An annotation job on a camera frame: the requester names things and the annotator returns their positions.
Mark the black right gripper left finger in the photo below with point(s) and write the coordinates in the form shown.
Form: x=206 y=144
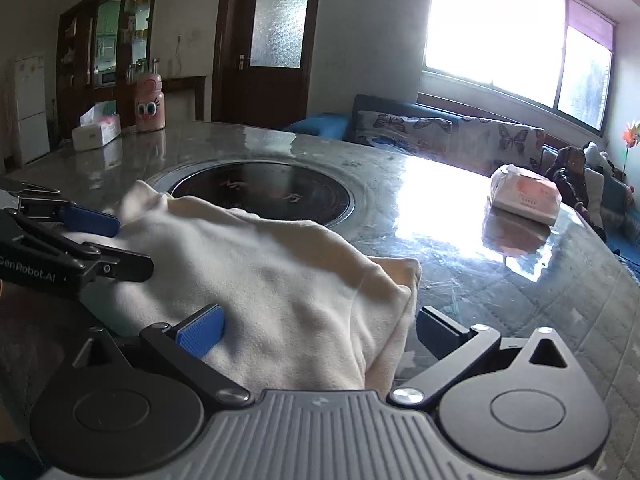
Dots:
x=120 y=406

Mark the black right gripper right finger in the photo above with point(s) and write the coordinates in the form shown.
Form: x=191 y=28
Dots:
x=516 y=405

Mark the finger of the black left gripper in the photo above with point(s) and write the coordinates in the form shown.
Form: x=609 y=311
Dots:
x=39 y=203
x=125 y=266

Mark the cream garment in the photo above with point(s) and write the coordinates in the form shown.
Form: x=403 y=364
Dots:
x=303 y=308

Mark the white refrigerator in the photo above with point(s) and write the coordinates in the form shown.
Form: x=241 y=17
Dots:
x=31 y=137

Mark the white tissue box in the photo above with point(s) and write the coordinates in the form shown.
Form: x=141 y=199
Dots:
x=98 y=127

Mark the pink cartoon thermos bottle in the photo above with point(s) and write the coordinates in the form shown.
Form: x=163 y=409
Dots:
x=150 y=103

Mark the dark wooden display cabinet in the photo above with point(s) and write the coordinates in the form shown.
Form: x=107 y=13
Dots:
x=103 y=44

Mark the round black induction cooktop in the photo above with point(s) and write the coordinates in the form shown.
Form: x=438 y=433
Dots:
x=277 y=189

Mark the pink white tissue pack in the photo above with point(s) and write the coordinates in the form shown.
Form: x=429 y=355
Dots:
x=523 y=192

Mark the blue sofa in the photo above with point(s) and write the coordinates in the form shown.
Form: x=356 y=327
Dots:
x=340 y=127

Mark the child in dark jacket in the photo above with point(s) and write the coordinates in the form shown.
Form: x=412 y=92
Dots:
x=568 y=173

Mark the white plush toy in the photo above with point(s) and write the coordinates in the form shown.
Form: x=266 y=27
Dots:
x=595 y=158

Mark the right butterfly print cushion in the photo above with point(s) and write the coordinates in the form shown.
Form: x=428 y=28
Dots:
x=482 y=145

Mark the butterfly print cushion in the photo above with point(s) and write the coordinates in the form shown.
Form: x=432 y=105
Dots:
x=418 y=136
x=482 y=145

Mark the left butterfly print cushion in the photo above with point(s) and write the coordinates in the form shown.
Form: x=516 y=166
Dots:
x=418 y=136

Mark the dark wooden glass door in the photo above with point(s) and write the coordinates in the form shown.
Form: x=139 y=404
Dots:
x=262 y=61

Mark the large window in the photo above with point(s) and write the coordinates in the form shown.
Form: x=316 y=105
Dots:
x=558 y=54

